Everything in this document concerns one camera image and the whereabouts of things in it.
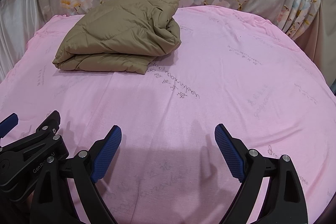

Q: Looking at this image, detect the olive quilted jacket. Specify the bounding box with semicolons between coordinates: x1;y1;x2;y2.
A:
53;0;181;75

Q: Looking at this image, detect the pink bed sheet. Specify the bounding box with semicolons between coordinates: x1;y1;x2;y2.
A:
1;6;335;223

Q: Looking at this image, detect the beige curtain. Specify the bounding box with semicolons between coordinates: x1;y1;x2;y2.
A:
295;0;335;90

